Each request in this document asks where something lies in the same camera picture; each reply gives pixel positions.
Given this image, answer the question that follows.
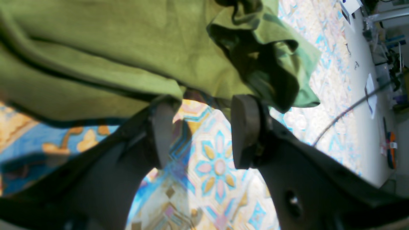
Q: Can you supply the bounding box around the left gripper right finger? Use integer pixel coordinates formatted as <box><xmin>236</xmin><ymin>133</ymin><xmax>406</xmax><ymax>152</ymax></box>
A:
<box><xmin>231</xmin><ymin>95</ymin><xmax>409</xmax><ymax>230</ymax></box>

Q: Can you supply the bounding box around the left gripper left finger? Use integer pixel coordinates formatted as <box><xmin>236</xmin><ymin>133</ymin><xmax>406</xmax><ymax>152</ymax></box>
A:
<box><xmin>1</xmin><ymin>96</ymin><xmax>180</xmax><ymax>230</ymax></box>

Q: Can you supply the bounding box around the green t-shirt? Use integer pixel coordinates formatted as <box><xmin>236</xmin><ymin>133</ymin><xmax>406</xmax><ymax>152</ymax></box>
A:
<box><xmin>1</xmin><ymin>0</ymin><xmax>320</xmax><ymax>121</ymax></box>

